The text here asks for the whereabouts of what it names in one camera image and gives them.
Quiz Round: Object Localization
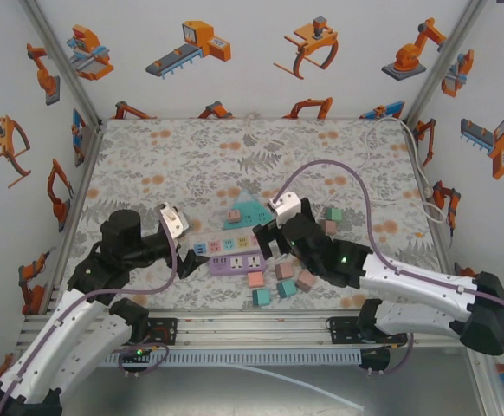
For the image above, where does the teal triangular power strip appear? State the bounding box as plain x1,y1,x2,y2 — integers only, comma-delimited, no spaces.
222,188,275,231

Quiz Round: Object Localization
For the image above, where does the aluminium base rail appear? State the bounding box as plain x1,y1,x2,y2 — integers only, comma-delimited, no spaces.
16,309,489,350

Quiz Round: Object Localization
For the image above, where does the grey slotted cable duct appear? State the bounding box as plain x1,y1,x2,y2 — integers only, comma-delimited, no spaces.
33,350,362,367

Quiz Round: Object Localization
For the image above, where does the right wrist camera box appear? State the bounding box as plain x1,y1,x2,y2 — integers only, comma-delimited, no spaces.
267,191,301,227

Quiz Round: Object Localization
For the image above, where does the aluminium corner post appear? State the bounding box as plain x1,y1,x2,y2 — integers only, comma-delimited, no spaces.
17,0,105,131
403,0,491,129

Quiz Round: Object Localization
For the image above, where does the circuit board with green light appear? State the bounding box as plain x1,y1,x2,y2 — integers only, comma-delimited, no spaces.
119,346,154,361

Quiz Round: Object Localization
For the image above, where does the black round controller housing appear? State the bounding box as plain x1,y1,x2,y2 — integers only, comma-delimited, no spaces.
359,348,391,374

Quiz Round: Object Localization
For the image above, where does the long white power cable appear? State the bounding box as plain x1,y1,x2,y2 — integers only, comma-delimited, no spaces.
316,116,448,224

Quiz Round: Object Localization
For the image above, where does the purple power strip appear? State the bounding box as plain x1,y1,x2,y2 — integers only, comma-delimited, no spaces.
207,253,267,278

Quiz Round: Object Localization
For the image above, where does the white power strip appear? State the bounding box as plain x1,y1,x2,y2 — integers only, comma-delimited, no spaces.
189,233,264,261

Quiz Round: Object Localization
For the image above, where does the aluminium side rail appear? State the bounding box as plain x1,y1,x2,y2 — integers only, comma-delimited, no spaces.
39,120,106,315
405,120,468,311

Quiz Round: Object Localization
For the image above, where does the floral table mat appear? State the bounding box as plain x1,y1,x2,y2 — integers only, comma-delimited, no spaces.
61,117,459,311

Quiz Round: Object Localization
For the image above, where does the steel base panel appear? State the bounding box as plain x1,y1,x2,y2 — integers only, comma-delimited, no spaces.
17,361,500,416

